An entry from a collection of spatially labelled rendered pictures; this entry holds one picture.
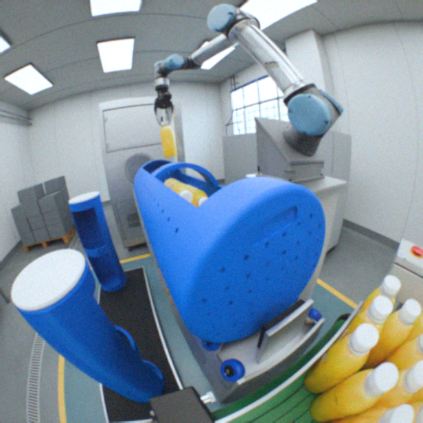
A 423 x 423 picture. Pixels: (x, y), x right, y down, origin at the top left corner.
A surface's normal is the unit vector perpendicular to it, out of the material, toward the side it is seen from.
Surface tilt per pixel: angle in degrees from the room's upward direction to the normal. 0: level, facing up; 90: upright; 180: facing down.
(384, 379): 0
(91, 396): 0
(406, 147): 90
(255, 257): 90
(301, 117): 111
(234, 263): 90
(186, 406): 0
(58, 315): 90
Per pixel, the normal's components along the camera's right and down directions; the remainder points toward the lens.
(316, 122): -0.63, 0.61
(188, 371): -0.07, -0.93
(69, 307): 0.90, 0.10
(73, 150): 0.43, 0.30
